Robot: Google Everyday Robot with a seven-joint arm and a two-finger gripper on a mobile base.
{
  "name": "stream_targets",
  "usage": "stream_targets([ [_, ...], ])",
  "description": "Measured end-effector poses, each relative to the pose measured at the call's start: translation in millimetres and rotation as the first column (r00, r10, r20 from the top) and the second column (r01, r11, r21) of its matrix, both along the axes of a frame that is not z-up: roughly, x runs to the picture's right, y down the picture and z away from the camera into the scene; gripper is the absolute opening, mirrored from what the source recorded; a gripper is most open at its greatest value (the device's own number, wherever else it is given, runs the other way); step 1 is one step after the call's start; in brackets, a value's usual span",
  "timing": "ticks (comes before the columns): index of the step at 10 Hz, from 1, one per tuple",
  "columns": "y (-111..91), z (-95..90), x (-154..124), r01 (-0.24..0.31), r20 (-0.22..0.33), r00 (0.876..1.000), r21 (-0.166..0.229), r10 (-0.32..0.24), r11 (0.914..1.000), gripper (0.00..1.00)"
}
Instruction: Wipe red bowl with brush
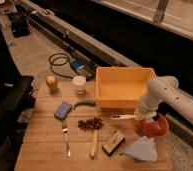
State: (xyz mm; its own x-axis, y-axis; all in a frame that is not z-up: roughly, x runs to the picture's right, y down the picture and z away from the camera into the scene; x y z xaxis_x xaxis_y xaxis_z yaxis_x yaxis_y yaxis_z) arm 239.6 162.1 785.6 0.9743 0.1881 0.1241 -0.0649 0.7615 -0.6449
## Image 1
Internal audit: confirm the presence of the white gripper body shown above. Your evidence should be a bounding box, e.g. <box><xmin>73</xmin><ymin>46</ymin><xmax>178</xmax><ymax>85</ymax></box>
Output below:
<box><xmin>134</xmin><ymin>99</ymin><xmax>157</xmax><ymax>120</ymax></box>

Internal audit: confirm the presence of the white handled brush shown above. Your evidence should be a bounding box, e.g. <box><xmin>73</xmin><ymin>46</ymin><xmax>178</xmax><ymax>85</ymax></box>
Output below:
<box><xmin>111</xmin><ymin>114</ymin><xmax>135</xmax><ymax>120</ymax></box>

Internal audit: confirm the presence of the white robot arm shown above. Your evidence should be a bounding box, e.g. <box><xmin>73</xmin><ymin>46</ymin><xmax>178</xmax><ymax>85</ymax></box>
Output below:
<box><xmin>134</xmin><ymin>76</ymin><xmax>193</xmax><ymax>125</ymax></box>

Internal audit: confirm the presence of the red bowl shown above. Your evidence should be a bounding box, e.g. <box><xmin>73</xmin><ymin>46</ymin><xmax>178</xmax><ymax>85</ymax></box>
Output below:
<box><xmin>139</xmin><ymin>113</ymin><xmax>169</xmax><ymax>137</ymax></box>

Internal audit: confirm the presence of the yellow plastic bin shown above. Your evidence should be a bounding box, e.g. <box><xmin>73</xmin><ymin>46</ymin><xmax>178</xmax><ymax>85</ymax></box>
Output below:
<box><xmin>96</xmin><ymin>67</ymin><xmax>156</xmax><ymax>109</ymax></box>

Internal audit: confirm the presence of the blue cloth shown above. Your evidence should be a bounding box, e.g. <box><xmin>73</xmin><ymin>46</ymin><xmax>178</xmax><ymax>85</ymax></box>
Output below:
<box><xmin>121</xmin><ymin>136</ymin><xmax>158</xmax><ymax>162</ymax></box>

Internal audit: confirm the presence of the wooden block eraser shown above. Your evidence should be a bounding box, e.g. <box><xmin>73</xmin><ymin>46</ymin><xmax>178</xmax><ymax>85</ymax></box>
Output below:
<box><xmin>102</xmin><ymin>130</ymin><xmax>125</xmax><ymax>156</ymax></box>

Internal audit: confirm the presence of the bunch of dark grapes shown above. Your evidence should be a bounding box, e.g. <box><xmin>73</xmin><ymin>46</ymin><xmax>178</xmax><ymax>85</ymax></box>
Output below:
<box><xmin>78</xmin><ymin>117</ymin><xmax>103</xmax><ymax>131</ymax></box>

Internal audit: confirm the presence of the green pepper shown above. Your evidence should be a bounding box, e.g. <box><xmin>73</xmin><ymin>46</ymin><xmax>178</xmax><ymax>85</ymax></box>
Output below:
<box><xmin>73</xmin><ymin>99</ymin><xmax>96</xmax><ymax>109</ymax></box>

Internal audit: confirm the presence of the white cup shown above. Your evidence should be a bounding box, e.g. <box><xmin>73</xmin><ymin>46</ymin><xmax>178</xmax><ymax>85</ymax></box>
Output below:
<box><xmin>72</xmin><ymin>76</ymin><xmax>86</xmax><ymax>94</ymax></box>

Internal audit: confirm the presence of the blue box device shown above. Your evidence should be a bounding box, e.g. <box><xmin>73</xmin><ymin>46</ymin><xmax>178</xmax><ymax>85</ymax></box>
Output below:
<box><xmin>70</xmin><ymin>59</ymin><xmax>95</xmax><ymax>81</ymax></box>

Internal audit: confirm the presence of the blue sponge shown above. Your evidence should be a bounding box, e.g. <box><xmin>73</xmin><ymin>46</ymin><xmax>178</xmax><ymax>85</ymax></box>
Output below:
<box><xmin>54</xmin><ymin>101</ymin><xmax>72</xmax><ymax>120</ymax></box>

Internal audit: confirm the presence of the silver fork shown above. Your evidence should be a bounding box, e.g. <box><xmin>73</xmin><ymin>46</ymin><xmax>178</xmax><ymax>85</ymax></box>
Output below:
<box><xmin>62</xmin><ymin>120</ymin><xmax>71</xmax><ymax>157</ymax></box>

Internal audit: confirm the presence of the black chair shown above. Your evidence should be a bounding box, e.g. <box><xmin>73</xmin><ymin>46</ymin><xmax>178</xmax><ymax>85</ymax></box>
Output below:
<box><xmin>0</xmin><ymin>27</ymin><xmax>35</xmax><ymax>171</ymax></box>

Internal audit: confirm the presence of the wooden handle knife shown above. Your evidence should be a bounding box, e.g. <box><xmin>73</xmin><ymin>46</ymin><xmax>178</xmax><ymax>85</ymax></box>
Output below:
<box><xmin>89</xmin><ymin>130</ymin><xmax>98</xmax><ymax>159</ymax></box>

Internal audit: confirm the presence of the black coiled cable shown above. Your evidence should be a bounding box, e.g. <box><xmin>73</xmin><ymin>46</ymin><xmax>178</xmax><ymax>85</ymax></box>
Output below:
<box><xmin>48</xmin><ymin>52</ymin><xmax>74</xmax><ymax>80</ymax></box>

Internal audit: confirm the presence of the metal rail beam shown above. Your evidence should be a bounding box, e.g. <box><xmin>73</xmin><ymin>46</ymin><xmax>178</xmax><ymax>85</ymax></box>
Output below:
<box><xmin>16</xmin><ymin>0</ymin><xmax>139</xmax><ymax>67</ymax></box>

